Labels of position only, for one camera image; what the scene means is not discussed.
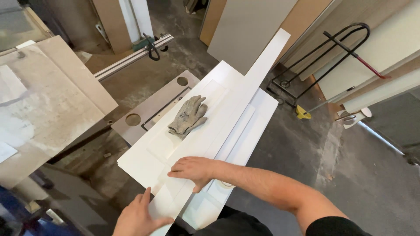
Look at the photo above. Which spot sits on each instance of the grey knitted work glove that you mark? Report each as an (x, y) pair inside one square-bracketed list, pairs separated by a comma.
[(188, 114), (183, 135)]

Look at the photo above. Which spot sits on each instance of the grey machine cabinet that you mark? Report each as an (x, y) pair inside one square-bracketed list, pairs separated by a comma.
[(75, 200)]

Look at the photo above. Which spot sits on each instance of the white flat panel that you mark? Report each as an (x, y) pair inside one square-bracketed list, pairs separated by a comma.
[(259, 118)]

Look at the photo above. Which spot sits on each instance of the person's left hand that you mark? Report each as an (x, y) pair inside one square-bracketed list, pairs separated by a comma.
[(134, 219)]

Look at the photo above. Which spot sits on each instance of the large beige worktable board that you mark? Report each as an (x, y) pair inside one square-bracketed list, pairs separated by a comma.
[(49, 108)]

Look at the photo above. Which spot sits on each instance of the stack of leaning boards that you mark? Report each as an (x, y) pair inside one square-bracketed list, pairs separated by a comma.
[(384, 42)]

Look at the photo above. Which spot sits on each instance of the tan leaning board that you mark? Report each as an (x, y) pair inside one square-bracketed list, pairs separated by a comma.
[(211, 19)]

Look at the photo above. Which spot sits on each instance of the blue machine part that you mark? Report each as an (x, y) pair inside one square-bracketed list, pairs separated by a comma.
[(19, 216)]

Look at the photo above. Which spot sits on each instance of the long white board strip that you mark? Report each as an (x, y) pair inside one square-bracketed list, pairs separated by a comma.
[(236, 108)]

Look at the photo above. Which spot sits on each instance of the white recessed door panel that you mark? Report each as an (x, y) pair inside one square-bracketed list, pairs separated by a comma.
[(157, 154)]

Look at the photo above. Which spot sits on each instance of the grey panel with round holes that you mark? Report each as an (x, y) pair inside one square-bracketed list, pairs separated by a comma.
[(157, 105)]

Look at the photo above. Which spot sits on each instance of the person's black shirt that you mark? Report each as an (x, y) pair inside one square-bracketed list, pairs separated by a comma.
[(236, 226)]

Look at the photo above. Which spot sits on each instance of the person's right hand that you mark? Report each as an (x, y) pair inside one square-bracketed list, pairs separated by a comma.
[(197, 170)]

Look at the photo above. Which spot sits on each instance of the green clamp with black lever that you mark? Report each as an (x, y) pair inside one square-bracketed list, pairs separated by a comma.
[(149, 44)]

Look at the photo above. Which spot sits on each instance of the short white narrow strip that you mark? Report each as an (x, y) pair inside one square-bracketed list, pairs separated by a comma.
[(238, 129)]

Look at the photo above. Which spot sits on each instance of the white round offcuts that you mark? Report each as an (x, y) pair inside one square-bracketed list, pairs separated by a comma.
[(357, 116)]

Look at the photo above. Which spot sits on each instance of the brown leaning board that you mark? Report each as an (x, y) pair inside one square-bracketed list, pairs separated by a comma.
[(113, 23)]

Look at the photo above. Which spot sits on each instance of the white leaning posts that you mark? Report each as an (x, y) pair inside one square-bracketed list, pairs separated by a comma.
[(137, 18)]

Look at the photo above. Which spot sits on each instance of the aluminium fence rail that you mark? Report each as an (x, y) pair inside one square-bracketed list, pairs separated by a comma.
[(131, 59)]

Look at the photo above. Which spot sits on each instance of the black tubular hand truck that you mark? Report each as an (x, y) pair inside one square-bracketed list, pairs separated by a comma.
[(328, 62)]

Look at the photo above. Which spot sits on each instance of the grey leaning panel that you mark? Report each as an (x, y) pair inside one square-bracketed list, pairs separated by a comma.
[(246, 29)]

